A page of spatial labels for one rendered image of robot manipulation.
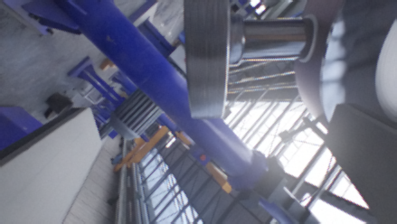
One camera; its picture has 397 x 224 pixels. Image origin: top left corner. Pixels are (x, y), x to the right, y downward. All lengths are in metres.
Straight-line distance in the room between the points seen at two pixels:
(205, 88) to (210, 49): 0.04
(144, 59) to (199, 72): 1.39
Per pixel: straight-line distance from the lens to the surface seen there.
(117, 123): 3.55
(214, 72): 0.18
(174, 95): 1.57
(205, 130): 1.67
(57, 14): 1.76
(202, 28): 0.18
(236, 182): 1.99
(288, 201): 2.06
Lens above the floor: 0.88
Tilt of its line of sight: 16 degrees up
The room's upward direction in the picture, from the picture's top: 136 degrees clockwise
